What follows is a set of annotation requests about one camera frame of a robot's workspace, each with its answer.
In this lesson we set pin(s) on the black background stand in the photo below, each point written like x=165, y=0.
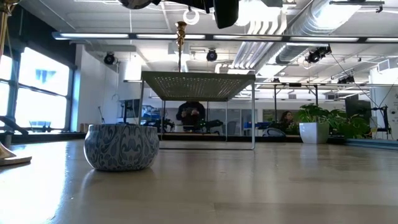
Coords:
x=385, y=119

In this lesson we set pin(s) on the brass candlestick holder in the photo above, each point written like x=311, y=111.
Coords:
x=12, y=159
x=181, y=31

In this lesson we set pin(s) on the silver ventilation duct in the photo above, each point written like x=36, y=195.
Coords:
x=311, y=21

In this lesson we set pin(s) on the black overhead light bar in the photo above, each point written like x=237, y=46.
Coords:
x=174, y=36

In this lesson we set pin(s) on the black ceiling camera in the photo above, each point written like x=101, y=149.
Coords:
x=109, y=58
x=317, y=54
x=211, y=55

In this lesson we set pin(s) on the black monitor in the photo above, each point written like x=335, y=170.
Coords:
x=357, y=107

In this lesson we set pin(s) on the green plant in white pot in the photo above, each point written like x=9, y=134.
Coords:
x=314, y=132

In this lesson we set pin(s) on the black background metal frame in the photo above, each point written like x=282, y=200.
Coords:
x=295, y=84

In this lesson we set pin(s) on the green perforated metal shelf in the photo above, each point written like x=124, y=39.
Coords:
x=199, y=87

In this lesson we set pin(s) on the black metal table frame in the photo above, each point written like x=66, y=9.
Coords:
x=12, y=124

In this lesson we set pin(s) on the person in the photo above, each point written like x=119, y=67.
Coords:
x=190, y=115
x=286, y=118

